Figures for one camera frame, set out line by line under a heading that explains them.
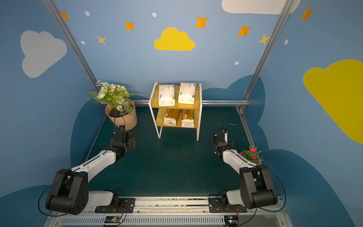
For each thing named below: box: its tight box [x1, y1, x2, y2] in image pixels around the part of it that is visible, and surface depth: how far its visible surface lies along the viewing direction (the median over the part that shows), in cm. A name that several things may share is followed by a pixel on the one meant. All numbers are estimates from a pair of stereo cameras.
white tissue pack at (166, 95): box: [158, 84, 176, 107], surface depth 76 cm
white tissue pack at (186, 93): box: [178, 82, 197, 105], surface depth 78 cm
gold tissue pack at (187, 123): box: [181, 119, 195, 129], surface depth 87 cm
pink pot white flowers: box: [86, 80, 138, 131], surface depth 92 cm
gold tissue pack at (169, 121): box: [163, 116, 177, 127], surface depth 88 cm
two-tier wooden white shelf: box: [148, 81, 203, 141], surface depth 80 cm
